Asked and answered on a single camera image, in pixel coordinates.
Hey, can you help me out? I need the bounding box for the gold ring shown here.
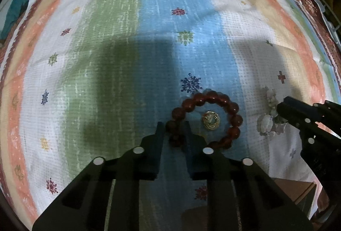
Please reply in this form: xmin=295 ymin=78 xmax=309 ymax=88
xmin=201 ymin=110 xmax=221 ymax=131

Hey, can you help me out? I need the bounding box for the dark red bead bracelet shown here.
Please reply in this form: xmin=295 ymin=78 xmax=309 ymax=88
xmin=166 ymin=90 xmax=244 ymax=150

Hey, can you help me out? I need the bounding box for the silver metal tin box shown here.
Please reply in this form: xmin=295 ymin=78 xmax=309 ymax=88
xmin=181 ymin=178 xmax=317 ymax=230

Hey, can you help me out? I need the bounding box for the striped colourful cloth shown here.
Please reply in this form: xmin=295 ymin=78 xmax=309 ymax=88
xmin=1 ymin=0 xmax=340 ymax=229

